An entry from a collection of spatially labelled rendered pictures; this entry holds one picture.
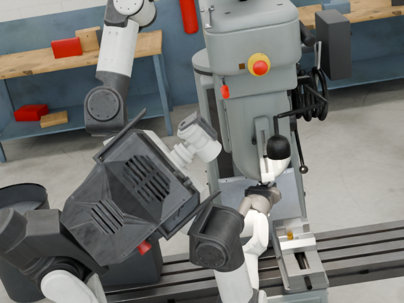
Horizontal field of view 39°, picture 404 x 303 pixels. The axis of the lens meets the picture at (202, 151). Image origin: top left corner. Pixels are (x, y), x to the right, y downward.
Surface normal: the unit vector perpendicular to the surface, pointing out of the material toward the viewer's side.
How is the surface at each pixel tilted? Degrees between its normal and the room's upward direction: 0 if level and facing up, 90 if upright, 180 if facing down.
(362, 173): 0
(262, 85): 90
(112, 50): 59
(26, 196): 86
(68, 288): 90
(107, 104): 63
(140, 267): 90
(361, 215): 0
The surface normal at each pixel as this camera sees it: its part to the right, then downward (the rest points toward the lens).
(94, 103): 0.04, -0.04
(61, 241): 0.26, 0.39
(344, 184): -0.15, -0.89
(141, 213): -0.29, 0.20
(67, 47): 0.00, 0.44
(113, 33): -0.24, -0.07
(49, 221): 0.07, -0.92
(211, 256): -0.33, 0.50
